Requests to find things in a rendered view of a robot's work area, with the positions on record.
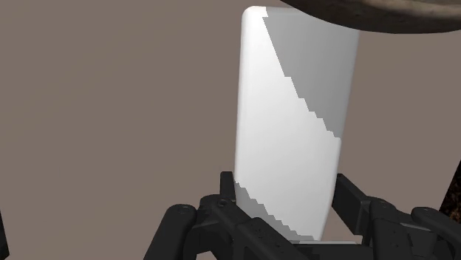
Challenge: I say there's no white rounded slab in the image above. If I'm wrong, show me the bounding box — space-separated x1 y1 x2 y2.
233 5 361 243

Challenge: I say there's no dark brown round bowl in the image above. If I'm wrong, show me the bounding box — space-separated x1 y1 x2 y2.
280 0 461 35

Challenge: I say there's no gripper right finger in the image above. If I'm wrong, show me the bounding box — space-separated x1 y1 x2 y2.
331 173 461 260

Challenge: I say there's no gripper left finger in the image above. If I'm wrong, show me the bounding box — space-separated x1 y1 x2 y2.
143 171 310 260

